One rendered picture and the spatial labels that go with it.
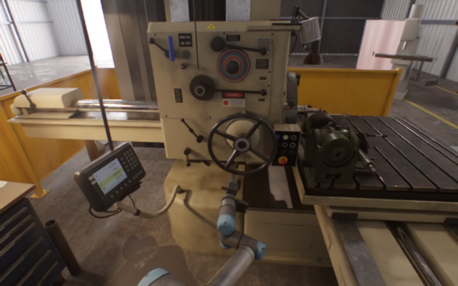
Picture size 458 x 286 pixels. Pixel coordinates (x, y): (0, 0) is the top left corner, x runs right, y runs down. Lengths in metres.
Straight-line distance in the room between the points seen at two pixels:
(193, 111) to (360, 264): 1.27
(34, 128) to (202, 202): 1.56
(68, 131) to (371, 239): 2.38
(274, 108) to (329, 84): 2.68
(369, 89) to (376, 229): 2.81
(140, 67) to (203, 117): 0.95
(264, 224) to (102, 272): 1.45
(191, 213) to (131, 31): 1.56
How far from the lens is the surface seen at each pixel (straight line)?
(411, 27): 7.26
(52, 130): 2.42
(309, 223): 2.02
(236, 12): 1.96
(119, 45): 2.26
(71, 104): 2.26
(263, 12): 1.97
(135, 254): 2.50
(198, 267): 2.29
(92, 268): 2.56
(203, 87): 1.30
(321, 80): 3.97
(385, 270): 1.64
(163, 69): 1.42
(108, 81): 4.52
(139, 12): 2.16
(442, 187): 1.91
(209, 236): 2.15
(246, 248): 1.02
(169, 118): 1.50
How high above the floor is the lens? 1.89
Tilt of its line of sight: 28 degrees down
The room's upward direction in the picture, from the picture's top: 1 degrees counter-clockwise
